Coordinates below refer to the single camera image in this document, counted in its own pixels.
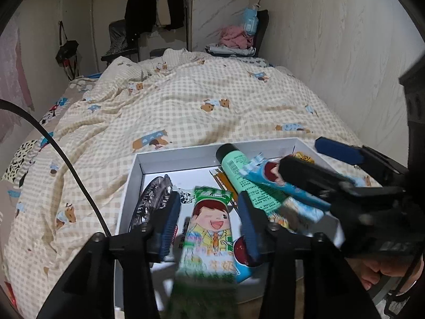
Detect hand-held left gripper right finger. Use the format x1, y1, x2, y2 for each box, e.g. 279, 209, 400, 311
237, 191, 382, 319

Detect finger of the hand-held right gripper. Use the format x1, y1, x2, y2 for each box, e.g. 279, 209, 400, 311
315, 136, 410, 175
278, 156, 356, 204

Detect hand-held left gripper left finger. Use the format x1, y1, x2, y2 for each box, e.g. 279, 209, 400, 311
35, 191, 182, 319

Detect bread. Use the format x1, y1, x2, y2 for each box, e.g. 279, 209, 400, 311
287, 151, 316, 166

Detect grey hair claw clip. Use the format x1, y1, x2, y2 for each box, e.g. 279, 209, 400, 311
128, 176, 175, 233

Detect cow print snack packet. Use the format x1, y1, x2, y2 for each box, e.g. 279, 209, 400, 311
171, 189, 200, 260

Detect green cartoon snack packet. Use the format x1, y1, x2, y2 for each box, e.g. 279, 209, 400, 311
173, 186, 240, 319

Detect brown striped snack bar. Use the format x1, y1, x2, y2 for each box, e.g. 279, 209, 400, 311
209, 168, 238, 211

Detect mint green tube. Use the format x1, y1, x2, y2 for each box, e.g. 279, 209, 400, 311
216, 144, 293, 216

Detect white cardboard box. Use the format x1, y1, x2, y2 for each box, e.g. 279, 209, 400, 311
114, 137, 347, 311

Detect person's right hand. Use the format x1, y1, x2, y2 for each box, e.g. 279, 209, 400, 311
345, 256, 415, 291

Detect dotted pillow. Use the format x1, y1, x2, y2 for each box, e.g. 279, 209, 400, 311
246, 57, 271, 68

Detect black chair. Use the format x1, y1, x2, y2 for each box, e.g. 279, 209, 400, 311
252, 9, 270, 58

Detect folded clothes stack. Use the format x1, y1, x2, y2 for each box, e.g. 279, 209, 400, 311
205, 44, 258, 57

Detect pink clothes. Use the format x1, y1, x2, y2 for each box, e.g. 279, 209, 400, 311
217, 25, 255, 49

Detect light blue pack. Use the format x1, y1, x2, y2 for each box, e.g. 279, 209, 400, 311
243, 5, 260, 36

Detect printed bed sheet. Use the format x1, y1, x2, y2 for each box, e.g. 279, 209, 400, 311
0, 73, 100, 273

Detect grey chair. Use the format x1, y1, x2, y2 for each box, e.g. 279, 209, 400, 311
100, 20, 139, 64

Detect dark hanging bag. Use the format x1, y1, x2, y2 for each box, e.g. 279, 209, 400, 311
55, 22, 80, 81

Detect black hanging garment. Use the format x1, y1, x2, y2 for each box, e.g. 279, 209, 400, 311
165, 0, 186, 30

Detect white hanging garment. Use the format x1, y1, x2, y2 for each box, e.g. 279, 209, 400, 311
156, 0, 172, 27

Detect pink curtain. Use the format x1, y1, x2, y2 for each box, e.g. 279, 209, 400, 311
0, 16, 34, 140

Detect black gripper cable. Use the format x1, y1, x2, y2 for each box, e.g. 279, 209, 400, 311
0, 99, 111, 237

